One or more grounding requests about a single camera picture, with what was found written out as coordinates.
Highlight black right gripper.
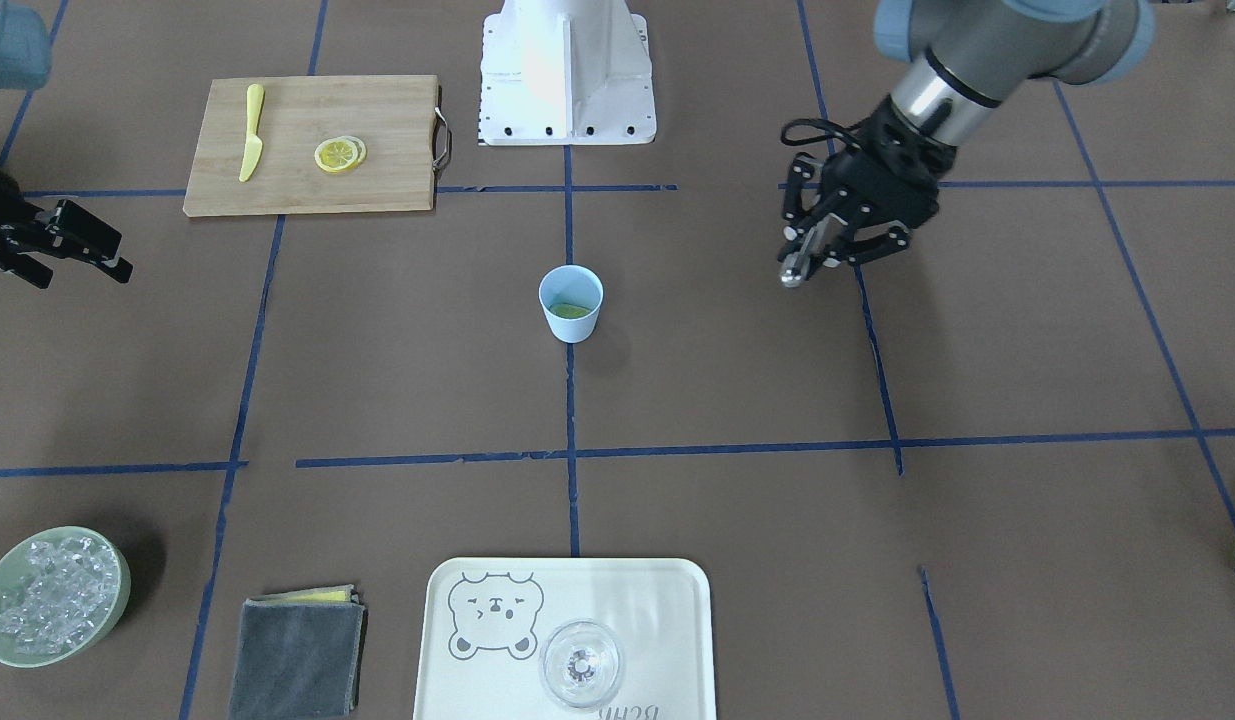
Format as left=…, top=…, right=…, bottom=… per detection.
left=0, top=168, right=133, bottom=290

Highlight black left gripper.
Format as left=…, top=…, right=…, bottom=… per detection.
left=778, top=98, right=956, bottom=287

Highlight steel muddler black tip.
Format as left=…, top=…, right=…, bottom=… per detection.
left=781, top=219, right=829, bottom=290

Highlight yellow lemon slice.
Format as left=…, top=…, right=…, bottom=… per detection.
left=547, top=304, right=594, bottom=320

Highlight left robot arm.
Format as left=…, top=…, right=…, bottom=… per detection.
left=479, top=1, right=1155, bottom=288

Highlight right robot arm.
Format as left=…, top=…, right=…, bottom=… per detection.
left=0, top=1, right=133, bottom=290

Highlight light blue cup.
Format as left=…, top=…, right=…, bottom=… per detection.
left=536, top=264, right=605, bottom=345

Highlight lemon slices on board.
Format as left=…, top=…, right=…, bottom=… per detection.
left=312, top=135, right=367, bottom=174

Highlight wooden cutting board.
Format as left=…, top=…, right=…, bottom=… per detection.
left=183, top=77, right=447, bottom=219

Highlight yellow plastic knife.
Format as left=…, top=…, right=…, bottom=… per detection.
left=238, top=83, right=266, bottom=183

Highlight green bowl of ice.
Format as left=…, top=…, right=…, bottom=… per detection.
left=0, top=527, right=132, bottom=669

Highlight grey folded cloth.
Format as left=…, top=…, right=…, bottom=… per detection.
left=228, top=584, right=366, bottom=719

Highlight clear wine glass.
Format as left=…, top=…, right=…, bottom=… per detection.
left=540, top=619, right=625, bottom=711

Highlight cream bear tray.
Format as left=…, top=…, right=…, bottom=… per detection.
left=412, top=557, right=718, bottom=719

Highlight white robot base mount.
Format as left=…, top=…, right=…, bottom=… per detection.
left=477, top=1, right=658, bottom=147

